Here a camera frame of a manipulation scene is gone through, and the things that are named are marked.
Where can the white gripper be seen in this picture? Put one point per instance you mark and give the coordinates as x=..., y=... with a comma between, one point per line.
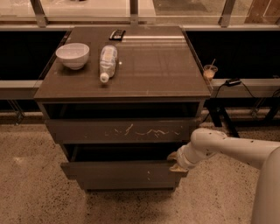
x=181, y=159

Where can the drawer dark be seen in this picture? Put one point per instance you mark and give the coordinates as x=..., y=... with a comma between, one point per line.
x=117, y=184
x=116, y=162

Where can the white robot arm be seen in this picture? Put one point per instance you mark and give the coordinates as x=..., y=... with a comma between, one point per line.
x=263, y=155

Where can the dark brown drawer cabinet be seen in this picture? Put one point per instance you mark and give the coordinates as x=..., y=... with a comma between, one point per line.
x=156, y=77

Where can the top drawer scratched front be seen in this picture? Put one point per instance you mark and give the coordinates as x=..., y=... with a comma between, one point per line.
x=121, y=131

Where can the black table leg stand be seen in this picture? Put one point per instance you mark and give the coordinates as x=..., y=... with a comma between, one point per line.
x=219, y=115

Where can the plastic cup with straw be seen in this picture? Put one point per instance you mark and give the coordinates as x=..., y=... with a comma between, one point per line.
x=209, y=71

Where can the black power adapter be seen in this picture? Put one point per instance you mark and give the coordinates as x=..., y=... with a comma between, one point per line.
x=233, y=82

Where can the clear plastic water bottle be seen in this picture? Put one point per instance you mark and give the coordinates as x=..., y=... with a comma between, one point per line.
x=108, y=61

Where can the black remote control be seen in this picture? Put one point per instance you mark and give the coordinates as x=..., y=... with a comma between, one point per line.
x=117, y=35

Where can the white ceramic bowl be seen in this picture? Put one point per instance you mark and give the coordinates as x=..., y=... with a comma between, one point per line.
x=73, y=55

